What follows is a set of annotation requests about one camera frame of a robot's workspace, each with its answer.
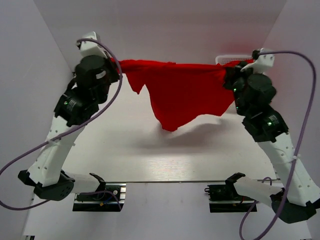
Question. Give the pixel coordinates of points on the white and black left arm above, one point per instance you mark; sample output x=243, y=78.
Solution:
x=76, y=107

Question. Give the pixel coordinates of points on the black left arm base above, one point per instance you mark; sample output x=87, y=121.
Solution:
x=112, y=199

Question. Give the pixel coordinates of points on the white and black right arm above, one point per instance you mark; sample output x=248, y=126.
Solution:
x=299, y=198

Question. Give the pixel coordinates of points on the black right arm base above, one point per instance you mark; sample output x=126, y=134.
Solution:
x=222, y=200

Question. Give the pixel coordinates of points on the red t shirt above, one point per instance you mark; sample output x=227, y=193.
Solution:
x=179, y=92

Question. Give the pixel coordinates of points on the white plastic basket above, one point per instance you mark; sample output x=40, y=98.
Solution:
x=227, y=58

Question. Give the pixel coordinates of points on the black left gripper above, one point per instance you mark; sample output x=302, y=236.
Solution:
x=111, y=65

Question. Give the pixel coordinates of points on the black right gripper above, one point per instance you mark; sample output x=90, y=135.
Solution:
x=235, y=72

